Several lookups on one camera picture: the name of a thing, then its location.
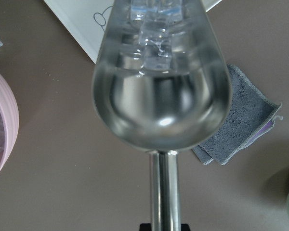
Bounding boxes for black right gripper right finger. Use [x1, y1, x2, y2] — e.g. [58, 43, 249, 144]
[181, 220, 190, 231]

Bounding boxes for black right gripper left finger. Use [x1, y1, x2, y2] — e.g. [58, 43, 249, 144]
[139, 221, 151, 231]

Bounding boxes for metal ice scoop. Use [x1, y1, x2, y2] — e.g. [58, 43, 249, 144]
[91, 0, 232, 231]

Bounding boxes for pink bowl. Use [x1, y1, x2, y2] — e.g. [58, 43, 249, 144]
[0, 74, 19, 171]

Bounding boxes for ice cubes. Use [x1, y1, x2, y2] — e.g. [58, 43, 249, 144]
[130, 0, 183, 71]

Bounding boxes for grey folded cloth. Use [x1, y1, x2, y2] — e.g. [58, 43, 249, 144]
[193, 64, 282, 165]

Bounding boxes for cream serving tray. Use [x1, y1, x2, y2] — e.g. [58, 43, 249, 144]
[47, 0, 218, 69]

